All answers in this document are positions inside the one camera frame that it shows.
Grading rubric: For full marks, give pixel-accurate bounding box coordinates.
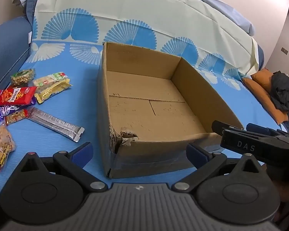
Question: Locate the purple snack packet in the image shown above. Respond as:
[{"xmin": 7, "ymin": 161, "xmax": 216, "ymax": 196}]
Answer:
[{"xmin": 0, "ymin": 100, "xmax": 37, "ymax": 122}]

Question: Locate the brown cardboard box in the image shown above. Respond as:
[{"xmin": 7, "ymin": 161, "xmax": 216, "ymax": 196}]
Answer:
[{"xmin": 97, "ymin": 42, "xmax": 244, "ymax": 179}]

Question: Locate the white and green snack packet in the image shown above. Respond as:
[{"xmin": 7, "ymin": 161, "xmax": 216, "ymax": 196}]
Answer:
[{"xmin": 33, "ymin": 72, "xmax": 70, "ymax": 87}]

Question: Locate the black garment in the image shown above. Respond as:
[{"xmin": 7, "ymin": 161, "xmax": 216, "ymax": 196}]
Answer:
[{"xmin": 271, "ymin": 71, "xmax": 289, "ymax": 112}]

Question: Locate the green peanut snack packet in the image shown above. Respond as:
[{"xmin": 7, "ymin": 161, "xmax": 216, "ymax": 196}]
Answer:
[{"xmin": 10, "ymin": 68, "xmax": 36, "ymax": 85}]

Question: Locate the light blue quilt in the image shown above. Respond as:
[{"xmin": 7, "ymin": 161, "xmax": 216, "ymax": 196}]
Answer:
[{"xmin": 178, "ymin": 0, "xmax": 256, "ymax": 35}]

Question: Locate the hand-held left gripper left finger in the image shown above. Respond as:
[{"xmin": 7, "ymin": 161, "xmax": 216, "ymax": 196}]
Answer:
[{"xmin": 13, "ymin": 141, "xmax": 109, "ymax": 190}]

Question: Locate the red-ended nut bar packet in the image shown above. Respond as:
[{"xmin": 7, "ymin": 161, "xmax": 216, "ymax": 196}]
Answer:
[{"xmin": 4, "ymin": 109, "xmax": 30, "ymax": 126}]

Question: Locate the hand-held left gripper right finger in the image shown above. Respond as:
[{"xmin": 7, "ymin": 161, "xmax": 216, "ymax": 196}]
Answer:
[{"xmin": 171, "ymin": 144, "xmax": 270, "ymax": 192}]

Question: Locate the large red snack packet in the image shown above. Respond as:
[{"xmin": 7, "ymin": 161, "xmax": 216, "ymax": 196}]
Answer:
[{"xmin": 0, "ymin": 86, "xmax": 38, "ymax": 108}]

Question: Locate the clear cracker packet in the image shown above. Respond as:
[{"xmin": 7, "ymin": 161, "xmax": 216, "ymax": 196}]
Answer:
[{"xmin": 0, "ymin": 125, "xmax": 16, "ymax": 172}]

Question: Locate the long silver snack bar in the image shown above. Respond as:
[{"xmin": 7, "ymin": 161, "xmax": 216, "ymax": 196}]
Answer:
[{"xmin": 26, "ymin": 107, "xmax": 85, "ymax": 142}]

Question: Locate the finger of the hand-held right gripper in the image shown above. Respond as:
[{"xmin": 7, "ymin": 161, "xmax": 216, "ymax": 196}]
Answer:
[
  {"xmin": 211, "ymin": 120, "xmax": 289, "ymax": 160},
  {"xmin": 246, "ymin": 123, "xmax": 289, "ymax": 147}
]

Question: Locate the orange pillow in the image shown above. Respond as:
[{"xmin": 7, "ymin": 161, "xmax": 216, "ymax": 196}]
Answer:
[{"xmin": 242, "ymin": 69, "xmax": 289, "ymax": 126}]

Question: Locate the gold snack packet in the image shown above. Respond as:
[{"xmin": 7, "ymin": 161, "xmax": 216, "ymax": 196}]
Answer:
[{"xmin": 34, "ymin": 82, "xmax": 72, "ymax": 104}]

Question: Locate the blue fan-print bed sheet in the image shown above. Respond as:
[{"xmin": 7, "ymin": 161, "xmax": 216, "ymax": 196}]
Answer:
[{"xmin": 0, "ymin": 0, "xmax": 289, "ymax": 231}]

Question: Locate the blue denim cushion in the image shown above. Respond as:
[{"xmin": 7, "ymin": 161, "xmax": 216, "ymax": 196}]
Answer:
[{"xmin": 0, "ymin": 16, "xmax": 34, "ymax": 97}]

